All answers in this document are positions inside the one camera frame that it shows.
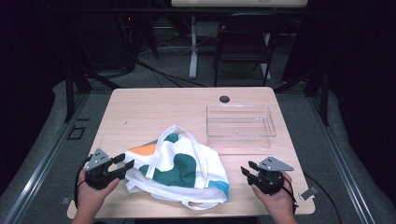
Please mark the white patterned tote bag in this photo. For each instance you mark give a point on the white patterned tote bag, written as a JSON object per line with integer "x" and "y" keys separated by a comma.
{"x": 193, "y": 183}

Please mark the black folding chair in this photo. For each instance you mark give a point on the black folding chair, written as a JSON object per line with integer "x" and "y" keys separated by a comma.
{"x": 243, "y": 46}

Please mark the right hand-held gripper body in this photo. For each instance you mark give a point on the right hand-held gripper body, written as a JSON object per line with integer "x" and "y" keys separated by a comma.
{"x": 271, "y": 182}

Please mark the black metal stand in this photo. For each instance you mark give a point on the black metal stand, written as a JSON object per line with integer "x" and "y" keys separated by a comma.
{"x": 323, "y": 96}
{"x": 70, "y": 93}

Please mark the clear plastic box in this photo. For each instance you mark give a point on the clear plastic box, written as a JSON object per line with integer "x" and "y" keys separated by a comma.
{"x": 239, "y": 124}

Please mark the metal floor rail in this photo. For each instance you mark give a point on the metal floor rail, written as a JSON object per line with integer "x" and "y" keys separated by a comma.
{"x": 342, "y": 174}
{"x": 40, "y": 168}

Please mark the round table grommet hole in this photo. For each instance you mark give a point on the round table grommet hole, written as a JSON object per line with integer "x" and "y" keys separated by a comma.
{"x": 224, "y": 99}

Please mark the white desk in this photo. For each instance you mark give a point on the white desk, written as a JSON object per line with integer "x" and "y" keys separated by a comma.
{"x": 193, "y": 46}

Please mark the person's left hand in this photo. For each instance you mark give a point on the person's left hand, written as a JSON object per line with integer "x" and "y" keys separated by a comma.
{"x": 90, "y": 199}

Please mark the person's right hand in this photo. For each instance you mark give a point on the person's right hand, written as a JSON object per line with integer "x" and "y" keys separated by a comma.
{"x": 280, "y": 203}

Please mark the grey tape piece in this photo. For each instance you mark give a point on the grey tape piece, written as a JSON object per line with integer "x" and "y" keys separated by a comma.
{"x": 308, "y": 193}
{"x": 65, "y": 200}

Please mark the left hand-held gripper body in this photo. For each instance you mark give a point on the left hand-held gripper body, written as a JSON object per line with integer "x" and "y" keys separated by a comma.
{"x": 99, "y": 174}

